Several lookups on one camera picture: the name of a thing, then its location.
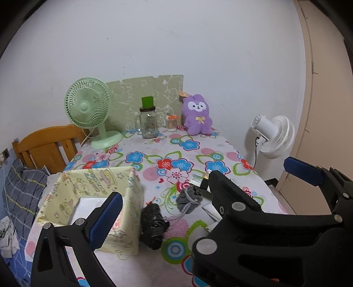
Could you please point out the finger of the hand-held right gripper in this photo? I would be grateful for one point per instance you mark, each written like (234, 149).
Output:
(248, 231)
(303, 171)

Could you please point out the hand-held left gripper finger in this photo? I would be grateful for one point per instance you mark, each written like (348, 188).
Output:
(106, 218)

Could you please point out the yellow patterned storage box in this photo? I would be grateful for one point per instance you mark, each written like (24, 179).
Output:
(132, 193)

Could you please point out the white and beige sock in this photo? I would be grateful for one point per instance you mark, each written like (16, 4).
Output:
(211, 208)

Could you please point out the black plastic bag bundle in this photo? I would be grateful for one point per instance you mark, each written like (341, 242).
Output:
(153, 223)

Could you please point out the white standing fan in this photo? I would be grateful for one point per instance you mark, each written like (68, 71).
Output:
(275, 138)

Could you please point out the beige door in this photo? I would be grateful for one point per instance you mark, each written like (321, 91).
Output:
(325, 96)

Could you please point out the grey plaid pillow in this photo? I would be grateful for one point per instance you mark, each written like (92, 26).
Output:
(24, 190)

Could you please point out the wooden chair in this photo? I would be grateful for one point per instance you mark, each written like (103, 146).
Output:
(44, 143)

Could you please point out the floral tablecloth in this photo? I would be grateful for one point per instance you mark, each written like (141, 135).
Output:
(176, 149)

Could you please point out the blue bed sheet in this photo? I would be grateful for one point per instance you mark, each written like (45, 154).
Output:
(19, 265)

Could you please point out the white crumpled cloth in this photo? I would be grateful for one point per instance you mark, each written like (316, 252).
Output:
(8, 237)

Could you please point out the glass jar mug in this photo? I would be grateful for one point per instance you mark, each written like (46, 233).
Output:
(147, 124)

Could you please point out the green desk fan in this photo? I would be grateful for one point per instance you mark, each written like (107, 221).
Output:
(87, 106)

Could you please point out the small jar with orange lid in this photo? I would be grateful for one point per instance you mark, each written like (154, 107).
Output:
(171, 124)

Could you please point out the purple plush bunny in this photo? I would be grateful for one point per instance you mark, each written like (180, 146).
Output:
(197, 118)

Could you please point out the green cylinder cap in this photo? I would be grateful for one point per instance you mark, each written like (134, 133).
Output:
(147, 102)

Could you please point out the green patterned board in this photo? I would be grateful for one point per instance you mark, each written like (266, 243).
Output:
(124, 93)

